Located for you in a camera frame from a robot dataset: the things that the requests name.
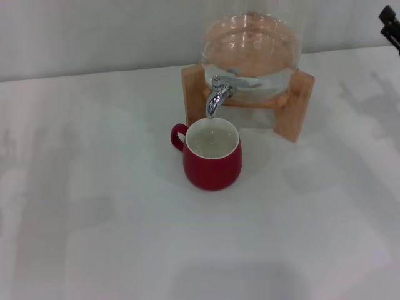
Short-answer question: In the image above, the chrome dispenser faucet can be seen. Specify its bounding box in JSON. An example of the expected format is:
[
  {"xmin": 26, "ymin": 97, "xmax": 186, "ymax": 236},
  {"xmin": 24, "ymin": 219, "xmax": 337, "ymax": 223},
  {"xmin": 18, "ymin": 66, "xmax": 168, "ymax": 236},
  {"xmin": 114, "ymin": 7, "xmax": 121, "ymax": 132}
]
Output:
[{"xmin": 205, "ymin": 74, "xmax": 261, "ymax": 120}]

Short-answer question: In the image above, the red ceramic cup white inside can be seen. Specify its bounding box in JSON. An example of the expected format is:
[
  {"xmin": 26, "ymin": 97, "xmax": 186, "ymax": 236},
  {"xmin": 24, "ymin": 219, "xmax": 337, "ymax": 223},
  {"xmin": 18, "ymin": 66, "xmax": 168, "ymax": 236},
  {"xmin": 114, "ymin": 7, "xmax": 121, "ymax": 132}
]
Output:
[{"xmin": 170, "ymin": 117, "xmax": 243, "ymax": 191}]

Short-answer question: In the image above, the clear glass water dispenser jar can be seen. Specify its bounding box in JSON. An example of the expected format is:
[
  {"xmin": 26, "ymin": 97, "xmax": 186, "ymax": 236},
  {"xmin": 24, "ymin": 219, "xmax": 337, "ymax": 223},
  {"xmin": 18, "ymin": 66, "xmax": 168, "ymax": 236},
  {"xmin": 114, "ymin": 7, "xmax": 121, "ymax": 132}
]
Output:
[{"xmin": 199, "ymin": 0, "xmax": 304, "ymax": 104}]

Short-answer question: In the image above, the wooden dispenser stand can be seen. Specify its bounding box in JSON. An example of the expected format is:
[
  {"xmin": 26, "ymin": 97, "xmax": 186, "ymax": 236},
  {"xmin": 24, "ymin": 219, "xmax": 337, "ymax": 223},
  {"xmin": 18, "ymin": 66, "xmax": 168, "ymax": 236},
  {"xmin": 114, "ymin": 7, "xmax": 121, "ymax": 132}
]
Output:
[{"xmin": 181, "ymin": 64, "xmax": 316, "ymax": 144}]

